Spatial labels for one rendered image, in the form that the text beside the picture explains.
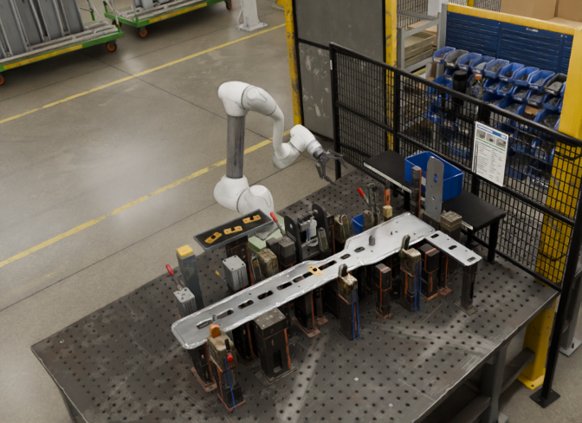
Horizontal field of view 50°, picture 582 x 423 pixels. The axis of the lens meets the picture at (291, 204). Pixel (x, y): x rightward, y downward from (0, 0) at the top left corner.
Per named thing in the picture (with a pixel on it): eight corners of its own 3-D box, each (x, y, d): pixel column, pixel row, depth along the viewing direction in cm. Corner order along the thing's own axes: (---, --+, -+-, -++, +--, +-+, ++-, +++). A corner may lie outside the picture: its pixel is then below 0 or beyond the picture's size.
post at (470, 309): (469, 315, 305) (474, 269, 290) (453, 303, 313) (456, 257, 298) (479, 310, 308) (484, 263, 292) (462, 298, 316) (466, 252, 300)
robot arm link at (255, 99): (281, 98, 344) (261, 93, 351) (264, 83, 329) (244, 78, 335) (271, 120, 343) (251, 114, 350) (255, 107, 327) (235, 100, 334)
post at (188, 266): (197, 330, 312) (181, 260, 288) (190, 322, 317) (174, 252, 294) (210, 323, 315) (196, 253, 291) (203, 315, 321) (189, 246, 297)
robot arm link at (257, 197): (263, 231, 359) (260, 199, 347) (238, 221, 369) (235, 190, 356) (280, 218, 370) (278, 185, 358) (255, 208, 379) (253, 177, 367)
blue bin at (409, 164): (437, 203, 330) (439, 181, 323) (403, 178, 353) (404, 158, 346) (462, 193, 336) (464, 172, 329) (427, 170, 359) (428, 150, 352)
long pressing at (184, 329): (189, 355, 258) (188, 353, 257) (167, 325, 275) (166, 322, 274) (438, 231, 316) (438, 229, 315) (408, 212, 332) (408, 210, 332)
